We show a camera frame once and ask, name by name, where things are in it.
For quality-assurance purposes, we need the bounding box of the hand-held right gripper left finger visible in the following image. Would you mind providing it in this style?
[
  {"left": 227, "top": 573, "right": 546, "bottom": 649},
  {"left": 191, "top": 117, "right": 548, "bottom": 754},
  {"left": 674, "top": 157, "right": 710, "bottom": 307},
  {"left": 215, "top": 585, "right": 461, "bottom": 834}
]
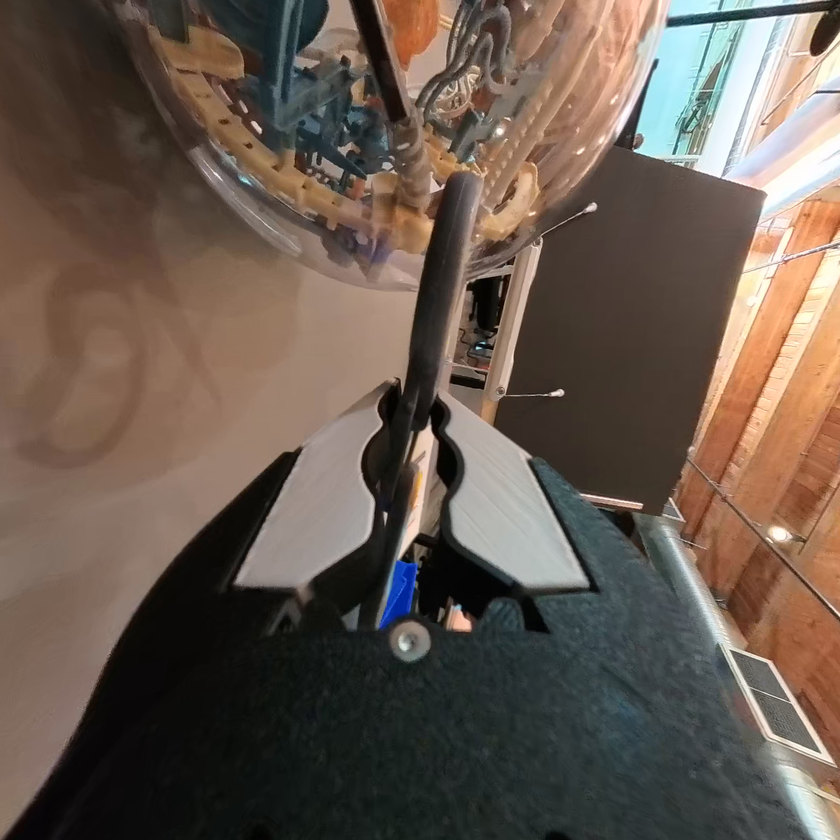
[{"left": 234, "top": 378, "right": 403, "bottom": 616}]

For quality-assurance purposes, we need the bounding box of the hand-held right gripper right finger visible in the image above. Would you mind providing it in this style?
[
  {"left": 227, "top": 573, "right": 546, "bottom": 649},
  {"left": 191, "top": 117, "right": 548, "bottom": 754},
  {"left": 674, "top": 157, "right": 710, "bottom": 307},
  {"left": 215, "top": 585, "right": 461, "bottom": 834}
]
[{"left": 428, "top": 392, "right": 592, "bottom": 596}]

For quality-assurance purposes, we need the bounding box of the white vent grille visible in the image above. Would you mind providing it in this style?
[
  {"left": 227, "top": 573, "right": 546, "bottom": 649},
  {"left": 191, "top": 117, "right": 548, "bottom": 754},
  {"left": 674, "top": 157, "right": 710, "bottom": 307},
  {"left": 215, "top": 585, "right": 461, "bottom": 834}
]
[{"left": 718, "top": 642, "right": 836, "bottom": 767}]

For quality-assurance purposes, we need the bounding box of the blue storage bin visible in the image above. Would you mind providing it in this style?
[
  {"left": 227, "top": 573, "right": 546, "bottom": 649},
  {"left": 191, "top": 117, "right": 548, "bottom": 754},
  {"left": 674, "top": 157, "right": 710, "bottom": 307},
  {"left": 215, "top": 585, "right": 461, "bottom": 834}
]
[{"left": 379, "top": 560, "right": 422, "bottom": 626}]

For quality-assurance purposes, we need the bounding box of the black partition panel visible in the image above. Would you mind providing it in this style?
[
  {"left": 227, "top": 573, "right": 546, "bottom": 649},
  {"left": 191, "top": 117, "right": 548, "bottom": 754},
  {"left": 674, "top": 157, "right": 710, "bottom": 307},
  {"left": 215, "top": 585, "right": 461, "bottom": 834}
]
[{"left": 492, "top": 147, "right": 767, "bottom": 517}]

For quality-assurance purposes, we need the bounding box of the white folding stand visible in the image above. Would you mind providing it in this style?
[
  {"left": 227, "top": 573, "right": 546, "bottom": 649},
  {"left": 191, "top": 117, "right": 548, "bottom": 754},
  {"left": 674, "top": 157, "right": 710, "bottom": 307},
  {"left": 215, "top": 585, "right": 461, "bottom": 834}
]
[{"left": 482, "top": 202, "right": 599, "bottom": 421}]

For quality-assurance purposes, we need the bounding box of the clear plastic maze ball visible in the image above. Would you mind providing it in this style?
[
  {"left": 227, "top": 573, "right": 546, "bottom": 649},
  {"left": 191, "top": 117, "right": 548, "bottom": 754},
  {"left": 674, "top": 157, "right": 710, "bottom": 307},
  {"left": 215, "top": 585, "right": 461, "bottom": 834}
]
[{"left": 121, "top": 0, "right": 660, "bottom": 293}]

